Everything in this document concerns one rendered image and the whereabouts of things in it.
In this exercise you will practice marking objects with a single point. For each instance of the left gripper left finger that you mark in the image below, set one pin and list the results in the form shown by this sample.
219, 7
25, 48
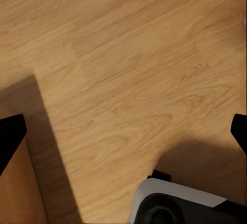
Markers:
12, 131

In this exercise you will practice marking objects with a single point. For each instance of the bed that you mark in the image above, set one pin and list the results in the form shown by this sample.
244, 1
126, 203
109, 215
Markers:
20, 197

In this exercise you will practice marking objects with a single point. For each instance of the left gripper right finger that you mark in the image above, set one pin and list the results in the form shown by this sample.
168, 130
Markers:
239, 130

